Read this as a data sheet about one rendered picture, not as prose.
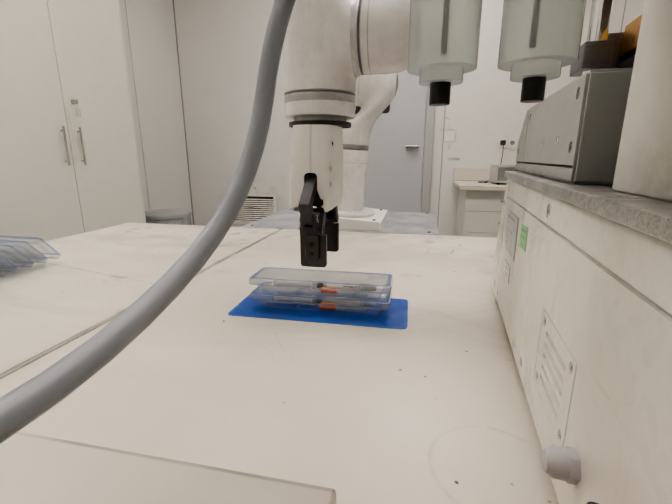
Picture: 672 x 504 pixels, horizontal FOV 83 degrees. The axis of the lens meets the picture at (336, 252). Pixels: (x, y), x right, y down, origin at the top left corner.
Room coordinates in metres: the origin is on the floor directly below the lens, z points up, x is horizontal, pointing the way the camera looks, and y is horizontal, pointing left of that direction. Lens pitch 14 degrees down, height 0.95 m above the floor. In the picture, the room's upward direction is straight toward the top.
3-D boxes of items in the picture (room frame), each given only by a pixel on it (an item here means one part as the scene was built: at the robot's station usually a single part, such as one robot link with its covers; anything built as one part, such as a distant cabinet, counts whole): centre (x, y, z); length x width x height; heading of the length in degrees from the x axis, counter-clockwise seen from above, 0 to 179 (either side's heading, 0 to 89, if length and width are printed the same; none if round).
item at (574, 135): (0.37, -0.22, 0.96); 0.26 x 0.05 x 0.07; 163
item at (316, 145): (0.48, 0.02, 0.94); 0.10 x 0.08 x 0.11; 169
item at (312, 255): (0.43, 0.03, 0.85); 0.03 x 0.03 x 0.07; 79
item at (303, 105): (0.49, 0.02, 1.00); 0.09 x 0.08 x 0.03; 169
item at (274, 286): (0.48, 0.02, 0.78); 0.18 x 0.06 x 0.02; 79
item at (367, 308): (0.48, 0.02, 0.76); 0.18 x 0.06 x 0.02; 79
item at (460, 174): (3.15, -1.63, 0.80); 1.29 x 0.04 x 0.10; 78
